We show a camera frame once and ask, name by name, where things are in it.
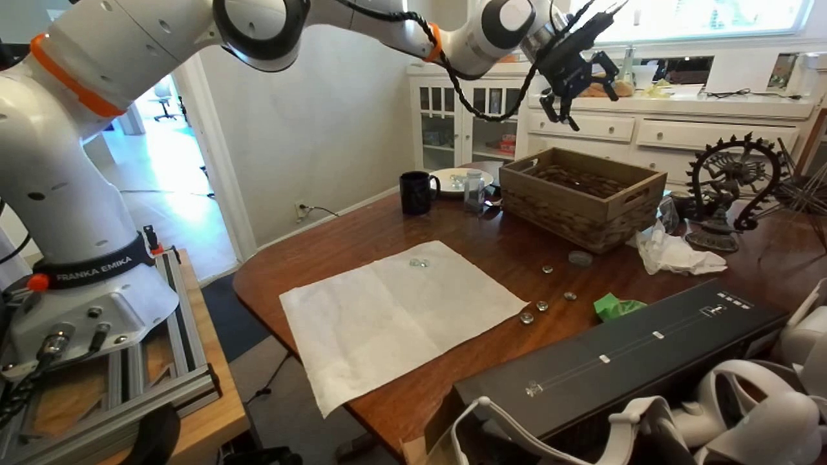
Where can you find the grey flat stone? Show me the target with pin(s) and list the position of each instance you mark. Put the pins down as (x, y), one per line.
(579, 259)

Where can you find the clear drinking glass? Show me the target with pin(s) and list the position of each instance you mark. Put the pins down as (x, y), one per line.
(473, 192)

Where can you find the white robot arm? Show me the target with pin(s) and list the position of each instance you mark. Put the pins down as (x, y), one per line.
(96, 285)

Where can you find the wooden crate basket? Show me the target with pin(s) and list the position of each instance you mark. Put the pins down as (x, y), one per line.
(584, 201)

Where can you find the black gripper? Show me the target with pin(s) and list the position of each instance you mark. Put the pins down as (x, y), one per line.
(562, 64)

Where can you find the white drawer sideboard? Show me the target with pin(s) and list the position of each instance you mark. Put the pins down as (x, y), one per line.
(666, 134)

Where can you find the dark metal statue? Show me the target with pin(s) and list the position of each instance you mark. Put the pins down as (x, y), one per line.
(729, 182)

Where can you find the green snack wrapper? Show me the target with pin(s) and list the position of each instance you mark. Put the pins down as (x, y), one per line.
(612, 309)

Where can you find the wooden side table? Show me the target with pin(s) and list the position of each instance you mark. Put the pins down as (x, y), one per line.
(195, 417)

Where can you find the white cabinet with glass doors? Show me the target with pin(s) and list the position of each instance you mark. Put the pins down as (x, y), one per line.
(469, 123)

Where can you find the long black box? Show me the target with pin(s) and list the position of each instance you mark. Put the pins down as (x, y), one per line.
(661, 351)

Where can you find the crumpled white tissue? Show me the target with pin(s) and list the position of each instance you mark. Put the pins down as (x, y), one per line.
(662, 251)

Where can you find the white plate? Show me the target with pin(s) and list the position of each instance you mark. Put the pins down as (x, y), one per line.
(453, 179)

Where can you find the white paper sheet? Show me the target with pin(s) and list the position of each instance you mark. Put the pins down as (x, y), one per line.
(369, 328)

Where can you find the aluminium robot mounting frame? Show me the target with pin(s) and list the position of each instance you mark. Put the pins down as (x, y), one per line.
(80, 374)

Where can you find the black mug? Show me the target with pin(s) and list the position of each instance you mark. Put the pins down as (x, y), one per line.
(418, 192)

